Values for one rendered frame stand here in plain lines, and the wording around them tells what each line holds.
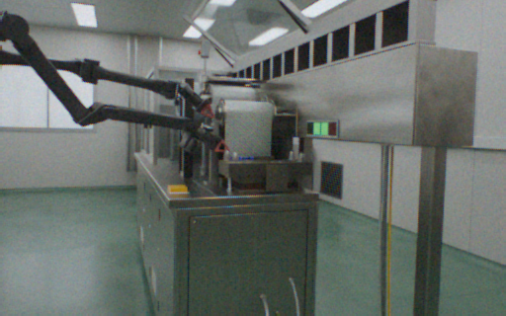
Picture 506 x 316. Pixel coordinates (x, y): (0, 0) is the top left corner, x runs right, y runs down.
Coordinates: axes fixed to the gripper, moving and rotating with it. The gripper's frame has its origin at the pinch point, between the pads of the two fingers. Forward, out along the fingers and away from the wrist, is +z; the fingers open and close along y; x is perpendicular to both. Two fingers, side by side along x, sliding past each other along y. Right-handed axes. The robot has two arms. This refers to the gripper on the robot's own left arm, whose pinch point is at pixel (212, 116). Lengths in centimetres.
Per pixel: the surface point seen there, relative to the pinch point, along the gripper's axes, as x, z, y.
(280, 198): -12, 36, 37
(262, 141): 5.9, 24.6, 9.9
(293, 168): 2.5, 35.4, 30.8
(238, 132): 1.3, 12.6, 9.0
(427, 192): 16, 49, 87
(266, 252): -33, 46, 38
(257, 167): -7.9, 21.8, 29.8
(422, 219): 9, 55, 86
